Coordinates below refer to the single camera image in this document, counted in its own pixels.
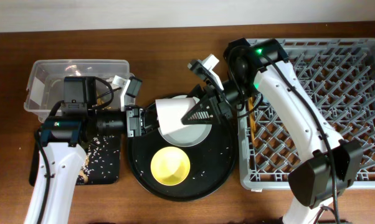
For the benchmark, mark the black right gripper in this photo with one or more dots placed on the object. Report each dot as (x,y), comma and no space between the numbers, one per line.
(215,101)

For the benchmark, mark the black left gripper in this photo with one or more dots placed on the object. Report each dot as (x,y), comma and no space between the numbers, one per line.
(136,119)

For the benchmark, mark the blue cup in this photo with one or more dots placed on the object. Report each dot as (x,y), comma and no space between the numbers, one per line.
(170,112)

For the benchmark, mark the grey plate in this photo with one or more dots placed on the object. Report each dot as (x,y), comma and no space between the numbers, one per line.
(189,136)

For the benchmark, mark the yellow bowl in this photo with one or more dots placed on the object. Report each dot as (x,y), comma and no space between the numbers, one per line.
(170,166)

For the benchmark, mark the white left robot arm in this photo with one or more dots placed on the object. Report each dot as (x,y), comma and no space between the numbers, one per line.
(70,124)

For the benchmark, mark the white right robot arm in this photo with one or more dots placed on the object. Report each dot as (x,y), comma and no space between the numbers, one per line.
(329,163)

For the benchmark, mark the grey dishwasher rack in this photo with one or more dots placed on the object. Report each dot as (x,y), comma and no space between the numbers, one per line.
(339,76)

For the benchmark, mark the round black tray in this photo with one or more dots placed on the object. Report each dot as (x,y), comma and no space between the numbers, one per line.
(212,162)

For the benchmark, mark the small white paper scrap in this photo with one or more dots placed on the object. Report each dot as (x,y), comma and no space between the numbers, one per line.
(119,81)

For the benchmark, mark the food scraps in bowl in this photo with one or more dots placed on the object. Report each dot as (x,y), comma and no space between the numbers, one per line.
(94,161)

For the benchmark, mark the black rectangular tray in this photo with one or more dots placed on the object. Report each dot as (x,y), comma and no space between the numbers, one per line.
(103,161)

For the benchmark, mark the clear plastic bin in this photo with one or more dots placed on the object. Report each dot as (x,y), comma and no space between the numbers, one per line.
(46,81)

